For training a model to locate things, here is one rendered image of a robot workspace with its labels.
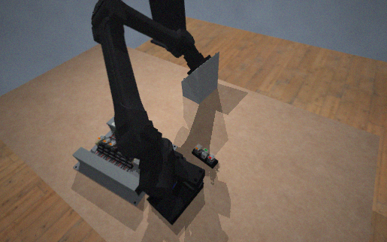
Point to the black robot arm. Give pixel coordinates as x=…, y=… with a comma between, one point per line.
x=135, y=135

